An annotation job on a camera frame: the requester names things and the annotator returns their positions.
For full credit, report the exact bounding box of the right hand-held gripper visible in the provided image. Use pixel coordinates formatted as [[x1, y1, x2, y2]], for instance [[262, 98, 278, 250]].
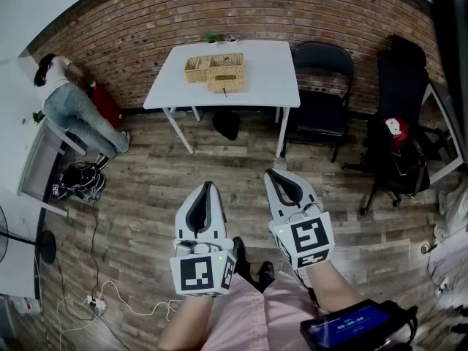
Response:
[[263, 168, 336, 270]]

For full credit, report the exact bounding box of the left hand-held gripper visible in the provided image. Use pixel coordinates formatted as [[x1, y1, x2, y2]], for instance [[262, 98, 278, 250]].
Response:
[[170, 181, 237, 298]]

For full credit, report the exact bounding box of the wicker basket organizer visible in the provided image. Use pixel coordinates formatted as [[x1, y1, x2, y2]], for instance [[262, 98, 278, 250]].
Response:
[[184, 53, 249, 94]]

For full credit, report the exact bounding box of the person's left forearm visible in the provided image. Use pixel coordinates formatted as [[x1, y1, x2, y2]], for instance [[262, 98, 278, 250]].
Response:
[[156, 295, 215, 351]]

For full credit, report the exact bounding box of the person's right forearm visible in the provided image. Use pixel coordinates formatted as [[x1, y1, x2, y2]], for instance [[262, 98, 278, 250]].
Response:
[[305, 260, 363, 314]]

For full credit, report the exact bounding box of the person's black left shoe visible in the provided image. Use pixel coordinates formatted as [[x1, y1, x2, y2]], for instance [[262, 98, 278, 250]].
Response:
[[231, 236, 254, 282]]

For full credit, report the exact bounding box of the person's black shoe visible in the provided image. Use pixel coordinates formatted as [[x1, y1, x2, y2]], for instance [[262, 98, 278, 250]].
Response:
[[255, 260, 276, 294], [231, 236, 254, 282]]

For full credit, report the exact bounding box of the person's black right shoe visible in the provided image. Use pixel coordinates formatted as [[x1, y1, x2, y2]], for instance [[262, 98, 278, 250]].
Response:
[[255, 260, 276, 294]]

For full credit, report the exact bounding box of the black folding chair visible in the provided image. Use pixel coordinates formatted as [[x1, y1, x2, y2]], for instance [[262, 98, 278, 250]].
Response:
[[282, 41, 355, 164]]

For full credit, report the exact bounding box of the black bag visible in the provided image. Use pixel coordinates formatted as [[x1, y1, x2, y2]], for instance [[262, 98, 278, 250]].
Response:
[[212, 110, 241, 142]]

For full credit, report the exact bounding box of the person's pink clothing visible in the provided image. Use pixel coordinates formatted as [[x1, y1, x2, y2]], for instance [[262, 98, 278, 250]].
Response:
[[204, 271, 330, 351]]

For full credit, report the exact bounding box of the white table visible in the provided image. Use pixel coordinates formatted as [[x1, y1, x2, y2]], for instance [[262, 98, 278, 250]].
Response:
[[143, 39, 302, 159]]

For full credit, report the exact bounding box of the red and white helmet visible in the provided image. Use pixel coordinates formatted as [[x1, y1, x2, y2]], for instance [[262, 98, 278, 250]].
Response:
[[382, 116, 410, 150]]

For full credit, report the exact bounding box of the white power strip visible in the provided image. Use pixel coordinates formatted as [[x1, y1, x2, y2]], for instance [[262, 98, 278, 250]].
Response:
[[86, 293, 108, 314]]

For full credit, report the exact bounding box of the black wrist-worn screen device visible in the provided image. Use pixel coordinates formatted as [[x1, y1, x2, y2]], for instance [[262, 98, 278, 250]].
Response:
[[299, 298, 420, 351]]

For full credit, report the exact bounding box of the red cabinet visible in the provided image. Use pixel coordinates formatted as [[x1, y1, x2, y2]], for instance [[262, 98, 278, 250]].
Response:
[[86, 81, 124, 129]]

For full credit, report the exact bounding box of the black standing fan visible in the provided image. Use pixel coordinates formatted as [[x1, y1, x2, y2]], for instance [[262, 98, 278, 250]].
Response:
[[0, 204, 57, 267]]

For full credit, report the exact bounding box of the black office chair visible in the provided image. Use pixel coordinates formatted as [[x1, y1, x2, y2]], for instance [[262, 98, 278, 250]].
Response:
[[341, 34, 444, 217]]

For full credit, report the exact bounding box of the white desk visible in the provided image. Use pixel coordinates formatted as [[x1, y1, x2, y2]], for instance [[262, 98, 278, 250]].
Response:
[[0, 56, 89, 300]]

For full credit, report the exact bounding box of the white cable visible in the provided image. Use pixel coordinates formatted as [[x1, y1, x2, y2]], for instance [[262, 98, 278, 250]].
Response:
[[56, 279, 184, 340]]

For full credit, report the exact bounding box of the pile of black cabled devices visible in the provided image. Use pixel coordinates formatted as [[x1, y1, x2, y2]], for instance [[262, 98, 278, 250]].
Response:
[[52, 159, 107, 203]]

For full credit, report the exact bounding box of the white table frame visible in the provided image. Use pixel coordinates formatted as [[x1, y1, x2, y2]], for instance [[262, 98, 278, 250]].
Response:
[[420, 81, 466, 186]]

